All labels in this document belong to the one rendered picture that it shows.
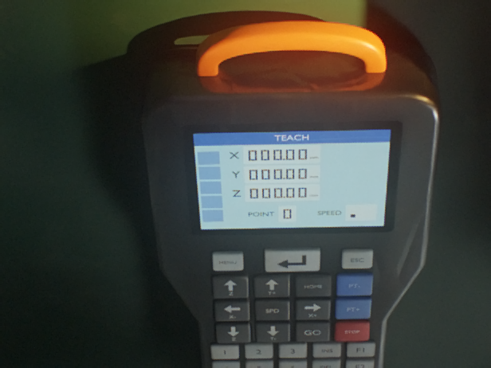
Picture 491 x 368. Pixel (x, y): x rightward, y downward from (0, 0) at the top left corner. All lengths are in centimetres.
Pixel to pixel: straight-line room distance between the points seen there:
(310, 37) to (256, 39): 2
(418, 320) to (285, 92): 15
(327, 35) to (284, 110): 2
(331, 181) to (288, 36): 5
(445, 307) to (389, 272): 7
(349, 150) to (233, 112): 4
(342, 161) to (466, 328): 14
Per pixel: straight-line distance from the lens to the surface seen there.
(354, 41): 38
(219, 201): 41
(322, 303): 45
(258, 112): 38
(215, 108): 38
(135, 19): 39
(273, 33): 38
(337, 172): 40
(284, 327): 46
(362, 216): 42
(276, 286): 44
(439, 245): 47
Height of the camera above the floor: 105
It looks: 42 degrees down
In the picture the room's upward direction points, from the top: 180 degrees clockwise
